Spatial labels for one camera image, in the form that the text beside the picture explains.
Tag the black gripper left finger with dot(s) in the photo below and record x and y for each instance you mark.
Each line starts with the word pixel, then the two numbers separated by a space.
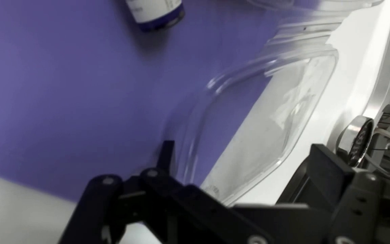
pixel 114 203

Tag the purple paper mat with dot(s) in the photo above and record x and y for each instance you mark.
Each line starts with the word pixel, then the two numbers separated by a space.
pixel 68 89

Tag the clear plastic clamshell container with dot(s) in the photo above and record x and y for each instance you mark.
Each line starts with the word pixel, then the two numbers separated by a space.
pixel 267 116

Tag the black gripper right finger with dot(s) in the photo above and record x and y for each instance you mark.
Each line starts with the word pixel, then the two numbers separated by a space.
pixel 352 198

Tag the silver round metal part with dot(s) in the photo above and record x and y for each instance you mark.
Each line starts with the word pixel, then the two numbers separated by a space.
pixel 355 137

